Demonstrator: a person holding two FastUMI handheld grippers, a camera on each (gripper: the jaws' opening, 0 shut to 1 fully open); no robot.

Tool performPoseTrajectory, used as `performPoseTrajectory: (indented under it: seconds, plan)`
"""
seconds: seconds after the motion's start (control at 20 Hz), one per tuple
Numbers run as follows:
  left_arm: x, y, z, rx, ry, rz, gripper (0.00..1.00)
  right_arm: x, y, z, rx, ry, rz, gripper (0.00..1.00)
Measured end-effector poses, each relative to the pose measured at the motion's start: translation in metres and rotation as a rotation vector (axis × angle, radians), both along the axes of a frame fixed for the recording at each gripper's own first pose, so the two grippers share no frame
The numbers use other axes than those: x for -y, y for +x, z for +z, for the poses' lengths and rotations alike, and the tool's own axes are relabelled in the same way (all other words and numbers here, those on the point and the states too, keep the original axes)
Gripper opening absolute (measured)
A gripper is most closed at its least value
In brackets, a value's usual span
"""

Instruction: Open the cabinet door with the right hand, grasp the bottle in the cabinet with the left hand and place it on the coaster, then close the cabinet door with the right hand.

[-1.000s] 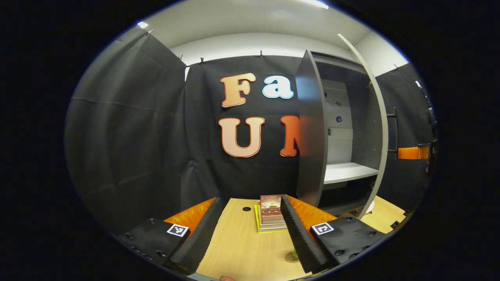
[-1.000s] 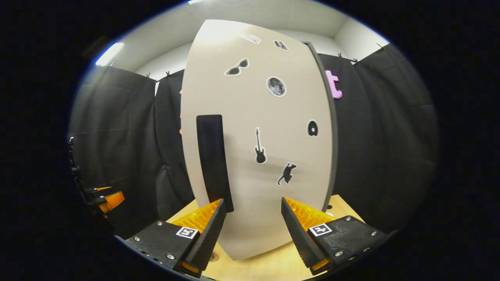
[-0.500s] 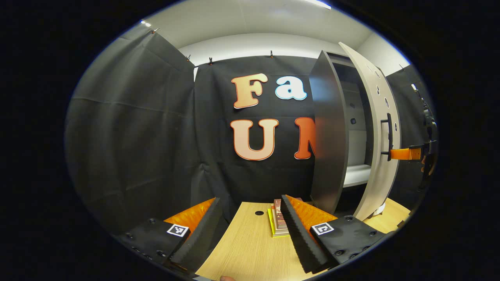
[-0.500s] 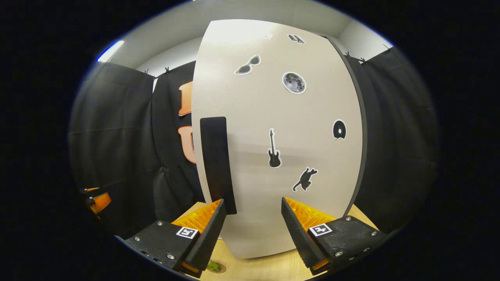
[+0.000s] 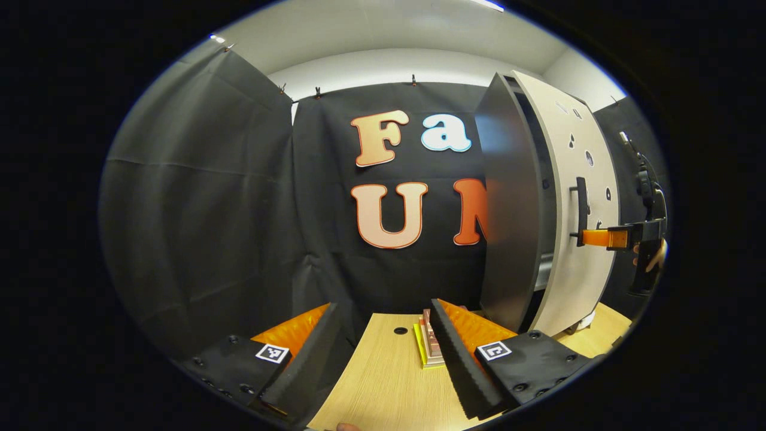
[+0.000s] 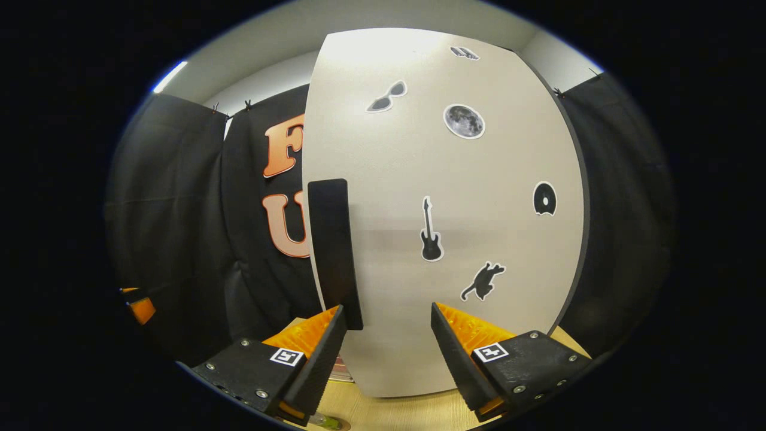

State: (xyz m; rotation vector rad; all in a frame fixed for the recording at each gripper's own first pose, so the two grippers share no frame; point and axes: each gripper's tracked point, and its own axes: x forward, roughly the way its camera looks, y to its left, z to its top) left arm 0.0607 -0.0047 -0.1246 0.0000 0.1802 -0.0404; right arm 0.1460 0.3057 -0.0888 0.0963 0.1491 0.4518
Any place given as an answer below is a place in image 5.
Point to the white cover book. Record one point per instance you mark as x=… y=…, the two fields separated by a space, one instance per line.
x=426 y=350

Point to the beige cabinet door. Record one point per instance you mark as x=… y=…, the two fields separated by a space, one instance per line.
x=568 y=287

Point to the black backdrop cloth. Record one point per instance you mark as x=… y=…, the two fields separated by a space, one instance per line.
x=209 y=209

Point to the yellow cover book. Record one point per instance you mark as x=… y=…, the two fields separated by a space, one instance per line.
x=419 y=350

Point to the white plush toy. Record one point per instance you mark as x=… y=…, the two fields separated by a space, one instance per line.
x=587 y=320

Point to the ceiling light panel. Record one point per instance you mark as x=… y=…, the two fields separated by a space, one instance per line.
x=488 y=5

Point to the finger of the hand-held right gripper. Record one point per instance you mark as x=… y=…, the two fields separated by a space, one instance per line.
x=598 y=237

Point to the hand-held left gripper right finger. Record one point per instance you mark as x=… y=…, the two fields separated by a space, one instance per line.
x=461 y=371

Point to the row of black cloth clips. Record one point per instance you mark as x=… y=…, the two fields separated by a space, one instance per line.
x=413 y=79

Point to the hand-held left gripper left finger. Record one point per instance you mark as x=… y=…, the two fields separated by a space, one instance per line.
x=305 y=371

